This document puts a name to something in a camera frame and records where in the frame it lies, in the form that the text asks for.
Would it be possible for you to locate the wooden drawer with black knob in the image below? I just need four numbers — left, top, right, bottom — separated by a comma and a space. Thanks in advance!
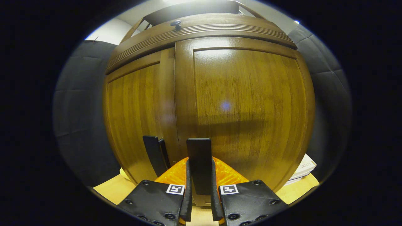
121, 13, 283, 41

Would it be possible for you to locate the black backdrop cloth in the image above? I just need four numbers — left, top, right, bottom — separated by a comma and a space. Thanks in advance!
52, 24, 352, 189

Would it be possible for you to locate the wooden shoe cabinet door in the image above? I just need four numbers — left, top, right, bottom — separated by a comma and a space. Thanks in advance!
174, 37, 316, 207
103, 47, 181, 186

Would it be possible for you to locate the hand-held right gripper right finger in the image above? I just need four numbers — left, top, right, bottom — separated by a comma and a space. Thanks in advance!
210, 157, 288, 226

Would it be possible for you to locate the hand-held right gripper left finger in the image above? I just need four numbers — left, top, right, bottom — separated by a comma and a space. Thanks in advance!
118, 157, 193, 226

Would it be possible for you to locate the beige book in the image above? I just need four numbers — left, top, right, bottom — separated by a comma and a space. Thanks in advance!
291, 154, 317, 180

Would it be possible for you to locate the wooden double-door shoe cabinet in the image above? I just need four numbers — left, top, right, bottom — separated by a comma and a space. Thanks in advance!
103, 0, 316, 207

